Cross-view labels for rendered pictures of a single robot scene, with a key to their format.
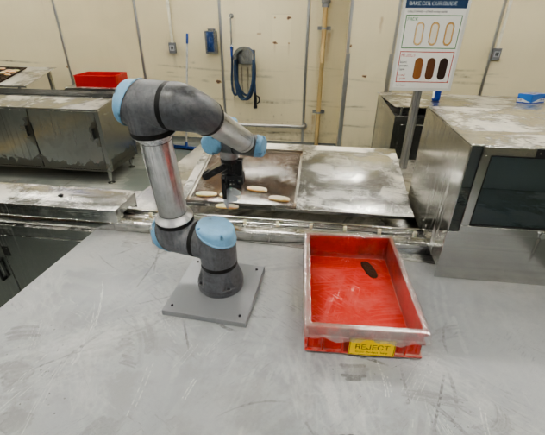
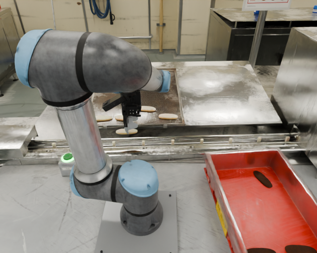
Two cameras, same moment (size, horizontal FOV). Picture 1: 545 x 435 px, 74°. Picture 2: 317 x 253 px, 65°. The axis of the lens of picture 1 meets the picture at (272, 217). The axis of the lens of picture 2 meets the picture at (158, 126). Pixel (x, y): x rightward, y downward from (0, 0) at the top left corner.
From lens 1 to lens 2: 0.45 m
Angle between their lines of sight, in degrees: 10
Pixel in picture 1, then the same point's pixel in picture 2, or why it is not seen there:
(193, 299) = (121, 241)
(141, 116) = (58, 81)
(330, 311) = (247, 231)
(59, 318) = not seen: outside the picture
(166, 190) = (87, 149)
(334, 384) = not seen: outside the picture
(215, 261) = (141, 207)
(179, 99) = (109, 58)
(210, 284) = (136, 225)
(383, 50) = not seen: outside the picture
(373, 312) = (283, 225)
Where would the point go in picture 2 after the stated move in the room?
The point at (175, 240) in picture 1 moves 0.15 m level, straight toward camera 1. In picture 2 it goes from (98, 191) to (115, 233)
